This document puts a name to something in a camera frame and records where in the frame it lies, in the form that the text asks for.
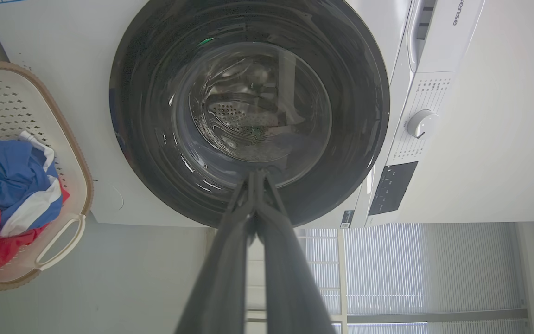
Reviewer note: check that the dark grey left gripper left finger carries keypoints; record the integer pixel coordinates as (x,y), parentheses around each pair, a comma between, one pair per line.
(220,278)

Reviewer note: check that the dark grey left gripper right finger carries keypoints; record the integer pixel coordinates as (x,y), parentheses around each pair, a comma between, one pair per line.
(290,283)

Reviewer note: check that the round black washing machine door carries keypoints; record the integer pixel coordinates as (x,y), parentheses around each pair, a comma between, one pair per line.
(250,111)

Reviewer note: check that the white plastic control dial knob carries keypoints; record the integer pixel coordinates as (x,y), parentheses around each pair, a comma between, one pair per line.
(421,123)

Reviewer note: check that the white front-load washing machine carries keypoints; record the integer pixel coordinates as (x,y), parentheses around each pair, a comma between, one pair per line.
(457,139)

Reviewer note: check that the blue and white garment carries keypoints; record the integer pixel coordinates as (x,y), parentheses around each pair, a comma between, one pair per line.
(12,181)

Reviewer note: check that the cream perforated laundry basket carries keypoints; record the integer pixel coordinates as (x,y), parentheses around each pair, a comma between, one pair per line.
(26,116)

